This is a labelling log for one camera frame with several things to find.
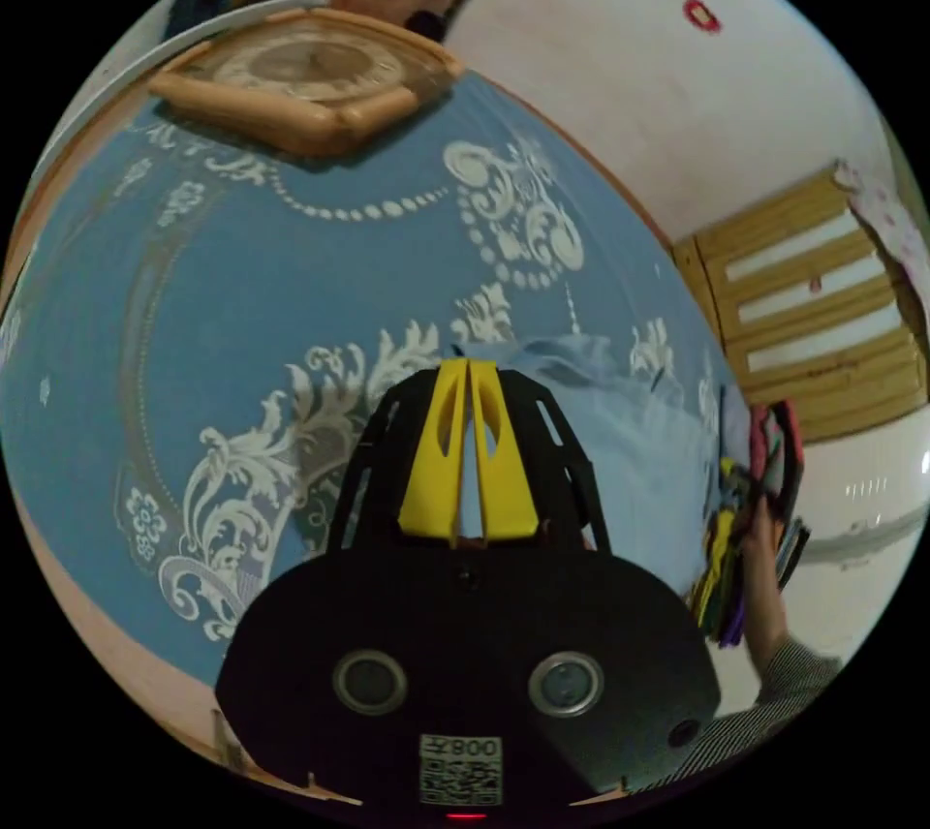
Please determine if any wooden framed clock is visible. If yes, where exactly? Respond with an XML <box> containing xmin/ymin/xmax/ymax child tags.
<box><xmin>148</xmin><ymin>8</ymin><xmax>466</xmax><ymax>161</ymax></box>

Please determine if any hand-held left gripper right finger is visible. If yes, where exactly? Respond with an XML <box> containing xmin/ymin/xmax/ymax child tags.
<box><xmin>469</xmin><ymin>359</ymin><xmax>542</xmax><ymax>545</ymax></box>

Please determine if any light blue long sleeve shirt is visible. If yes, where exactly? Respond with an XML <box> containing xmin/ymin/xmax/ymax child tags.
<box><xmin>501</xmin><ymin>333</ymin><xmax>736</xmax><ymax>601</ymax></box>

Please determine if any white dotted cloth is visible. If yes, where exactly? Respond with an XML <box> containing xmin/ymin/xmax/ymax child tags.
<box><xmin>831</xmin><ymin>159</ymin><xmax>928</xmax><ymax>307</ymax></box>

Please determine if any pile of clothes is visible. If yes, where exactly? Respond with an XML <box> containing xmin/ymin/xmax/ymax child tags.
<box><xmin>686</xmin><ymin>396</ymin><xmax>814</xmax><ymax>650</ymax></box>

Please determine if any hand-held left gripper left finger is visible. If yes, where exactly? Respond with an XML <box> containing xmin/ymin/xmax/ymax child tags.
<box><xmin>397</xmin><ymin>358</ymin><xmax>469</xmax><ymax>545</ymax></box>

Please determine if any wooden slatted cupboard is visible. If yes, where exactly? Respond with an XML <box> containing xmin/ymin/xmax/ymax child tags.
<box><xmin>671</xmin><ymin>162</ymin><xmax>930</xmax><ymax>445</ymax></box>

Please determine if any person's right forearm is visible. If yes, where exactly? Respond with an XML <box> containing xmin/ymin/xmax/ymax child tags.
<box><xmin>742</xmin><ymin>502</ymin><xmax>844</xmax><ymax>718</ymax></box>

